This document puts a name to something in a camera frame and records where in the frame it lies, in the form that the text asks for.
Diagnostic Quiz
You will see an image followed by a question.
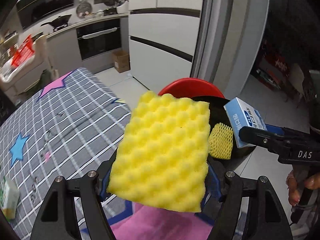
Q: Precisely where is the white dining chair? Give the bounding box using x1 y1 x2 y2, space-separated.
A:
289 63 310 108

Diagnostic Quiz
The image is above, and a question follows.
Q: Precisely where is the yellow egg-crate foam sponge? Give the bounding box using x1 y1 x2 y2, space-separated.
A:
107 91 210 213

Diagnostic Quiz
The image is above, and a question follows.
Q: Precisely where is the beige wooden high chair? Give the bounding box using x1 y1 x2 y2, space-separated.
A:
1 35 59 102

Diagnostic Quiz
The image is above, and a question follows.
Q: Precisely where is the black range hood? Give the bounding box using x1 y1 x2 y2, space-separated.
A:
16 0 74 29

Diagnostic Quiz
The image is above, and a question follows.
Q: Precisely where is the black trash bin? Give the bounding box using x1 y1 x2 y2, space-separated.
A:
193 96 255 169

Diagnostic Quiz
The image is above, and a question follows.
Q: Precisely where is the blue white small carton box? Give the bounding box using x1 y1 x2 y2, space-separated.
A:
224 98 267 148

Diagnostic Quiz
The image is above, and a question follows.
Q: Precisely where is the round grey wall plate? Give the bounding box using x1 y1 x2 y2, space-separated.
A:
76 1 92 18

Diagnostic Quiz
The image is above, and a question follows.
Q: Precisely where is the black built-in oven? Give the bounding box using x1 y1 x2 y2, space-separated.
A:
76 18 121 60

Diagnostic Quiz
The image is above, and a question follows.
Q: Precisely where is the person's right hand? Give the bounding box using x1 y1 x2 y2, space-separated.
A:
286 170 320 206

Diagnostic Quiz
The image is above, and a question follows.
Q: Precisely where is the black wok pan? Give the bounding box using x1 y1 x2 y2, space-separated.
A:
41 14 72 29

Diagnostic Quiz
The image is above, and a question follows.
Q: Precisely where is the red plastic chair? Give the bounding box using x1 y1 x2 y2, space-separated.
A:
158 77 224 98

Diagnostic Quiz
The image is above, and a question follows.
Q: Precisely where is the white refrigerator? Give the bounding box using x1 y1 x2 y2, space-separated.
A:
129 0 203 93

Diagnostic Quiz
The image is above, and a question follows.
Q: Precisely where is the red gift boxes pile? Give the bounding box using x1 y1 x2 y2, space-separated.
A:
252 55 294 91

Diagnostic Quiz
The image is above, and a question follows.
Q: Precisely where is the grey checkered tablecloth with stars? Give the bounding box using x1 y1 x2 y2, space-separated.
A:
1 68 131 239

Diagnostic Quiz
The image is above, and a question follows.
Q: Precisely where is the yellow foam fruit net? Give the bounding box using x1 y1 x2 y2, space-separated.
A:
208 123 233 160

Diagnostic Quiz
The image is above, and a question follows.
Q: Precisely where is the green white carton box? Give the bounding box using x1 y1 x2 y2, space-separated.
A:
1 176 20 220

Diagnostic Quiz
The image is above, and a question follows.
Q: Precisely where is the cardboard box on floor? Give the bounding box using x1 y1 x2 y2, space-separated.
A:
112 50 130 73

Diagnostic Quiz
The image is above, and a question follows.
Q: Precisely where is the red plastic basket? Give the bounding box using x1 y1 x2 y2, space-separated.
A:
11 35 35 68

